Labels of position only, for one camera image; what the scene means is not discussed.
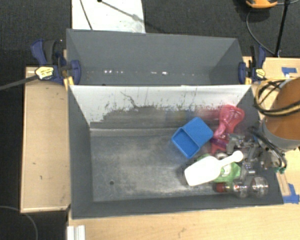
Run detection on clear plastic bottle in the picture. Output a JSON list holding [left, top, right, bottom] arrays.
[[213, 175, 270, 199]]

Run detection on grey metal bin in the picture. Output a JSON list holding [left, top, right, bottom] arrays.
[[64, 28, 285, 220]]

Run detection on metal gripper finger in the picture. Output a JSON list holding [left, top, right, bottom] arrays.
[[240, 161, 257, 185], [225, 133, 249, 152]]

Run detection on blue plastic box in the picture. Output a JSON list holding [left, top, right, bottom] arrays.
[[170, 116, 214, 160]]

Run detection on pale wood board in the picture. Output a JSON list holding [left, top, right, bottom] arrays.
[[19, 66, 72, 214]]

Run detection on green pouch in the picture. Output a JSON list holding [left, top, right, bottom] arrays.
[[211, 162, 242, 184]]

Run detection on white plastic scoop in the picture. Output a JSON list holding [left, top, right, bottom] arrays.
[[184, 150, 244, 187]]

